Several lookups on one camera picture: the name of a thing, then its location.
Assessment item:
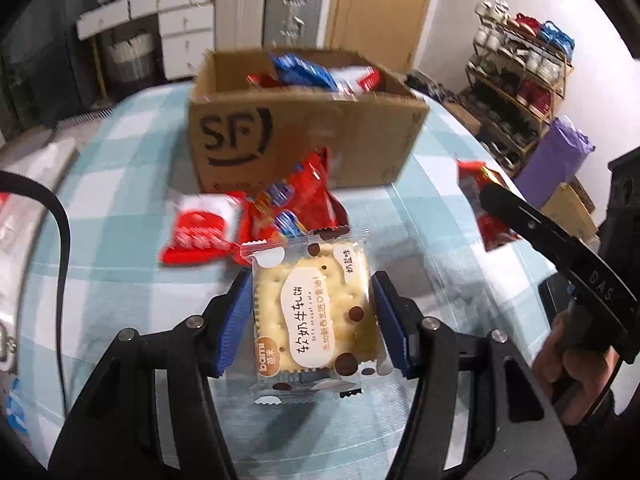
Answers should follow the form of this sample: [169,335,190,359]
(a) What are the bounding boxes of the person's right forearm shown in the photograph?
[567,395,620,480]

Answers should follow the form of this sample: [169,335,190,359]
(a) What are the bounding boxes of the wooden shoe rack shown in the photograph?
[464,2,575,173]

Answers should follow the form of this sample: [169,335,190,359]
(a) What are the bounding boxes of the rows of assorted shoes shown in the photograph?
[470,1,576,161]

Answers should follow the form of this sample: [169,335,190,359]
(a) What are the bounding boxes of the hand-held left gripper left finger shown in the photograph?
[47,270,253,480]

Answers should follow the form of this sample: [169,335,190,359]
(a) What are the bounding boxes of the grey white laundry basket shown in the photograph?
[101,30,157,85]

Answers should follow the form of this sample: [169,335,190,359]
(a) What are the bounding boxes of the red white snack packet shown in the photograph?
[332,66,382,95]

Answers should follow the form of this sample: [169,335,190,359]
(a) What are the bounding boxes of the blue white checked tablecloth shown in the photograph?
[17,82,558,480]

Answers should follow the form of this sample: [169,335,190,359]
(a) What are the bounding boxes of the black white patterned rug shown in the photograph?
[57,109,113,128]

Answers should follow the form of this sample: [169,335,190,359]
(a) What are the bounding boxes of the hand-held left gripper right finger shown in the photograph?
[372,270,578,480]

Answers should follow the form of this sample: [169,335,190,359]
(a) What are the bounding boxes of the white desk with drawers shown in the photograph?
[76,0,217,82]

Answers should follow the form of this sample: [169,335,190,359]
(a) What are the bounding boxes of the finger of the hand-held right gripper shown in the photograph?
[479,182,577,267]

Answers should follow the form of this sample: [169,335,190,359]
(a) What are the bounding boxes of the pile of shoes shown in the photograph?
[404,71,483,133]

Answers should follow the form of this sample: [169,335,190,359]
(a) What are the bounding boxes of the clear cracker packet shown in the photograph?
[241,226,394,407]

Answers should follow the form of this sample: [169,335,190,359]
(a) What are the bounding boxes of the purple bag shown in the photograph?
[514,116,597,211]

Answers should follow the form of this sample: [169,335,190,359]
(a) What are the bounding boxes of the black cable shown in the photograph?
[0,170,72,413]

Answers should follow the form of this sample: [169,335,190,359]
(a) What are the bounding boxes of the red blue snack packet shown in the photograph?
[158,147,352,268]

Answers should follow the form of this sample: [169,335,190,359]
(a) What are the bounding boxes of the small open cardboard carton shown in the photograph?
[541,180,600,247]

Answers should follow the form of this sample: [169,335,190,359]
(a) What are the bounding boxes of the person's right hand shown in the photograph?
[531,309,622,412]

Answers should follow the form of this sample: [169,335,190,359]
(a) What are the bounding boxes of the brown cardboard box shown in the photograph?
[188,48,431,196]

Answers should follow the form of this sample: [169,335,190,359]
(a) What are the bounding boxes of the black refrigerator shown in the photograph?
[0,7,103,133]

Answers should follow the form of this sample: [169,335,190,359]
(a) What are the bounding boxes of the beige suitcase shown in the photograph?
[212,0,267,52]

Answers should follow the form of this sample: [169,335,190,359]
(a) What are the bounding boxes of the wooden door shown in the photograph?
[324,0,442,74]

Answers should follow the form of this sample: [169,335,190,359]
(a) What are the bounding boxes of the silver suitcase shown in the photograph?
[263,0,327,49]

